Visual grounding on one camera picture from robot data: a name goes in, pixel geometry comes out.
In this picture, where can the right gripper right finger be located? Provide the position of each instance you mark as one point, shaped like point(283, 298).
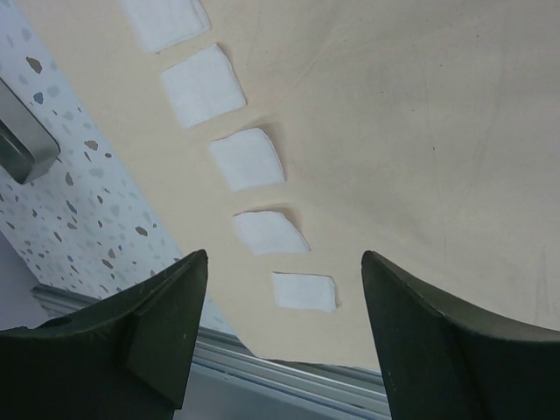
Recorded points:
point(442, 357)

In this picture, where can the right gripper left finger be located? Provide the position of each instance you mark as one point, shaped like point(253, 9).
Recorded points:
point(127, 356)

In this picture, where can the white gauze pad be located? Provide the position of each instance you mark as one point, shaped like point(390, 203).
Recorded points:
point(162, 24)
point(269, 232)
point(304, 292)
point(247, 159)
point(202, 87)

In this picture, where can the beige surgical drape cloth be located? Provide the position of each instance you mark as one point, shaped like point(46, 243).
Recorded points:
point(426, 131)

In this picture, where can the metal instrument tray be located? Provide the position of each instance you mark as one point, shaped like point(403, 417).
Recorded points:
point(28, 150)

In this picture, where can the aluminium rail frame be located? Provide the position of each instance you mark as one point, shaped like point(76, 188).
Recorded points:
point(228, 382)

